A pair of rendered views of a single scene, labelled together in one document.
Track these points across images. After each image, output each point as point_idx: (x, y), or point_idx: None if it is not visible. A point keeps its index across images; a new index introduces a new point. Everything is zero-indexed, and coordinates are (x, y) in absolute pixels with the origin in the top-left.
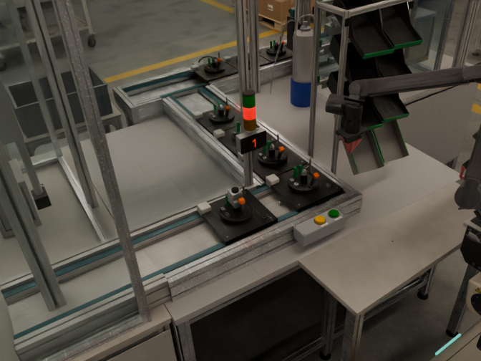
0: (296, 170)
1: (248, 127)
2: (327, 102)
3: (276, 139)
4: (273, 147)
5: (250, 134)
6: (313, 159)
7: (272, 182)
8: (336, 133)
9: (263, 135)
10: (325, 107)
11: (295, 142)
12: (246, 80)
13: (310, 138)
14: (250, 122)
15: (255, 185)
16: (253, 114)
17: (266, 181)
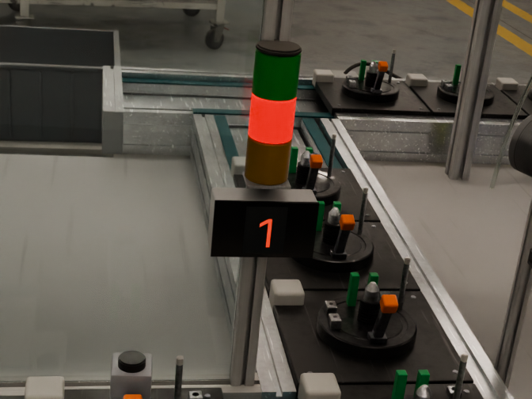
0: (404, 382)
1: (252, 169)
2: (522, 126)
3: (417, 286)
4: (376, 294)
5: (259, 197)
6: (498, 378)
7: (311, 396)
8: (530, 260)
9: (304, 214)
10: (509, 146)
11: (490, 324)
12: (283, 4)
13: (511, 308)
14: (264, 151)
15: (257, 390)
16: (275, 127)
17: (299, 389)
